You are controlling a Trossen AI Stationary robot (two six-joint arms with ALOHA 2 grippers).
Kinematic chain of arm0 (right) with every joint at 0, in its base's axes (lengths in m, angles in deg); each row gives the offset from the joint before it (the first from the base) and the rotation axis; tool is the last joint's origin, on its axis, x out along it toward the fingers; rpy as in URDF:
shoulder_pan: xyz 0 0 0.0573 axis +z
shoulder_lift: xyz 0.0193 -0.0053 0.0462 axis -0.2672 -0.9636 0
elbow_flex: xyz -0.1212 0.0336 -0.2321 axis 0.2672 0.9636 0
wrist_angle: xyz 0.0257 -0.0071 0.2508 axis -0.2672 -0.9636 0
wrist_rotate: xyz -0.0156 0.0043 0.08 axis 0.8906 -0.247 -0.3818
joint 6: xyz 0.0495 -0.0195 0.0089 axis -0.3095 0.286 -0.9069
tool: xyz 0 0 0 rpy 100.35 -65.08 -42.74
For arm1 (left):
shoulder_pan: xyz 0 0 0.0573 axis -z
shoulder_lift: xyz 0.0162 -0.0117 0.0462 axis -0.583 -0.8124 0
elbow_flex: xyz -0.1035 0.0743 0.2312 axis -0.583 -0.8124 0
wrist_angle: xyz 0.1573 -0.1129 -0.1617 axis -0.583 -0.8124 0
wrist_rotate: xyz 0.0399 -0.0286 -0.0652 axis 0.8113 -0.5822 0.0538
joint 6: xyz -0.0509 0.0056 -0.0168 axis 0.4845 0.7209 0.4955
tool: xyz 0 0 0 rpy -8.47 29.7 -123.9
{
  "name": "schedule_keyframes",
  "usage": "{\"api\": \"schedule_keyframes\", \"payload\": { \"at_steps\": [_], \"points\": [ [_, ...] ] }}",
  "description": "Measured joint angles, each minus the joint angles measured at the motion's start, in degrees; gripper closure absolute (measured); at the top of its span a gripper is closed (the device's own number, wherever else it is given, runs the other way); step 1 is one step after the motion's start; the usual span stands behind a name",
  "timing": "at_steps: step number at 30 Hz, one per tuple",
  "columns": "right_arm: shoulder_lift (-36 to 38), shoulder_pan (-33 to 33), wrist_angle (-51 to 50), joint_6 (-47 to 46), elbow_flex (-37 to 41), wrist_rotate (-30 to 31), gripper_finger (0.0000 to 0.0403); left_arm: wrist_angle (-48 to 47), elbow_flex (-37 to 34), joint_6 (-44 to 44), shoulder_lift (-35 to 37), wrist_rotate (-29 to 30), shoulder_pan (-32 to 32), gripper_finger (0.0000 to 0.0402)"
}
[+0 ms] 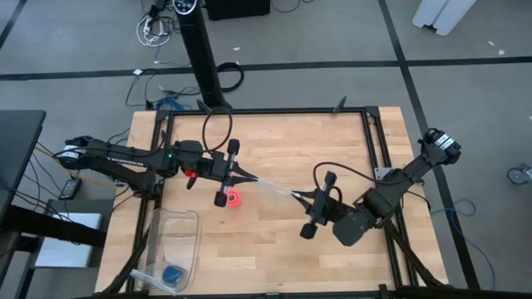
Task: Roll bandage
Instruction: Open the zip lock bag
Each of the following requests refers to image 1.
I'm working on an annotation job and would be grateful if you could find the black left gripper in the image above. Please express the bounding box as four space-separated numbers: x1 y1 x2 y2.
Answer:
185 139 259 208

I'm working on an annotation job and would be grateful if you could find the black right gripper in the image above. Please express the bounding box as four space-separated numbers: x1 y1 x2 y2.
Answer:
291 170 345 241

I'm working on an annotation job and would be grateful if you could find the pink bandage roll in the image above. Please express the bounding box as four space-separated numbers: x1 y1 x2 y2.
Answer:
226 189 243 208

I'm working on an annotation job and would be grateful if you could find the clear plastic zip bag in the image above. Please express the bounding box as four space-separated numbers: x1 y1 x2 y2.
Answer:
129 268 179 297
255 176 297 199

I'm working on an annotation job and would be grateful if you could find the blue bandage roll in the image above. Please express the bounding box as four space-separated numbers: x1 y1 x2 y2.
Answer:
160 265 188 286

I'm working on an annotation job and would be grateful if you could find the silver mounting plate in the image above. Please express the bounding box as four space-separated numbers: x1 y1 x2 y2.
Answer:
372 166 395 181

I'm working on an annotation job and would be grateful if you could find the clear plastic bin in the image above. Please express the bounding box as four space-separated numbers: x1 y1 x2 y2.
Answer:
143 207 204 294

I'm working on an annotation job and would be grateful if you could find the black tower fan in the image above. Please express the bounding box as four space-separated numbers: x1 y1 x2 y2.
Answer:
172 0 233 111

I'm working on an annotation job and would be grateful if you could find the black power adapter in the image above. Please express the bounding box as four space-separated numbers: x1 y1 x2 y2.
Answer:
57 177 83 200

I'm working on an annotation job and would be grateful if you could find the white power strip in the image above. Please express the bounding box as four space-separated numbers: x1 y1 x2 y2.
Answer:
135 14 172 47

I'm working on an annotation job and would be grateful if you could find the white flat box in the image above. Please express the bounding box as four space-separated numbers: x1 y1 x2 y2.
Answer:
32 212 103 269

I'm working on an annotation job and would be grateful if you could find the grey caster wheel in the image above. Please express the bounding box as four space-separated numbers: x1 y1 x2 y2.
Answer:
506 163 532 186

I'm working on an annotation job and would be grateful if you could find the black desk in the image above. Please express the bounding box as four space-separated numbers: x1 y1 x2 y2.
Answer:
0 109 108 299

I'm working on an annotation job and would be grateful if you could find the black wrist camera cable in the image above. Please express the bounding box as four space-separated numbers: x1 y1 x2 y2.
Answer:
201 105 234 153
312 161 377 184

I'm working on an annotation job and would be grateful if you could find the black aluminium table frame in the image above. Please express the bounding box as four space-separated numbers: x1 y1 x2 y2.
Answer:
95 105 452 299

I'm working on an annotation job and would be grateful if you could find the coiled black cable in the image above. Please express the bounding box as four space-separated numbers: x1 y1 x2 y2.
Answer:
215 61 245 93

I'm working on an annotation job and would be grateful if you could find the blue cable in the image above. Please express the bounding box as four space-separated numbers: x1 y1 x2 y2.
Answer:
430 198 498 292
155 96 192 111

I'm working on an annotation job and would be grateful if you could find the black floor cable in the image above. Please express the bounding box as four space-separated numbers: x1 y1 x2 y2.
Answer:
124 68 201 110

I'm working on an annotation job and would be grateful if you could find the yellow cable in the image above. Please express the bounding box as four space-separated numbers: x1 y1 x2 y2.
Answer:
35 143 118 189

